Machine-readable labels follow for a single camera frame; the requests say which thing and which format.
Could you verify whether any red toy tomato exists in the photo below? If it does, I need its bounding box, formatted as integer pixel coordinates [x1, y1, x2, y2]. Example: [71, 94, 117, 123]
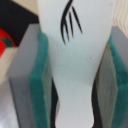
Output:
[0, 28, 16, 57]

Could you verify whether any white blue toy fish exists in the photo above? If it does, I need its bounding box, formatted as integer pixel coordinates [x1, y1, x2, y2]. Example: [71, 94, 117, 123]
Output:
[37, 0, 116, 128]

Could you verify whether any gripper grey green-padded right finger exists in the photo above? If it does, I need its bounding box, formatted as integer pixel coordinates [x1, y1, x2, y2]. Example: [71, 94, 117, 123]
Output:
[96, 27, 128, 128]

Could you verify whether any gripper grey green-padded left finger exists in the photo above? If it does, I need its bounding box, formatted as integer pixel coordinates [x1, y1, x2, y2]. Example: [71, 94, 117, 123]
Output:
[7, 24, 52, 128]

